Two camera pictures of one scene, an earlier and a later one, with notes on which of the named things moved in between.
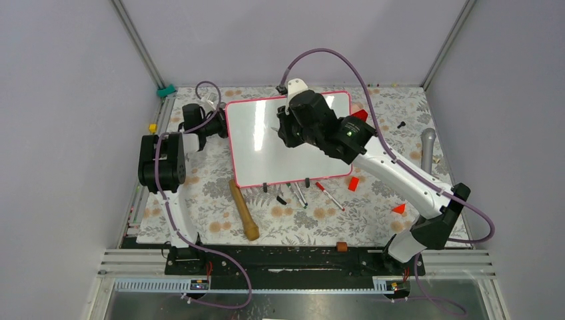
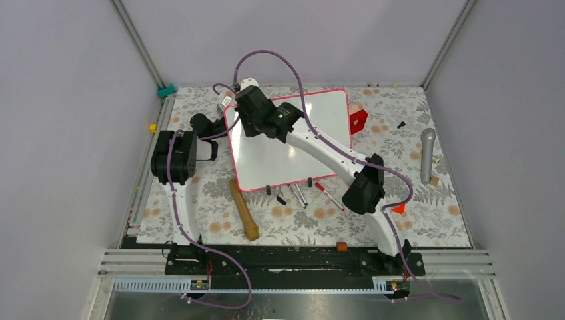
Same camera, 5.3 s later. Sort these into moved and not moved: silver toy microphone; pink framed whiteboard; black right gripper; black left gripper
Moved: black right gripper
Not moved: black left gripper; pink framed whiteboard; silver toy microphone
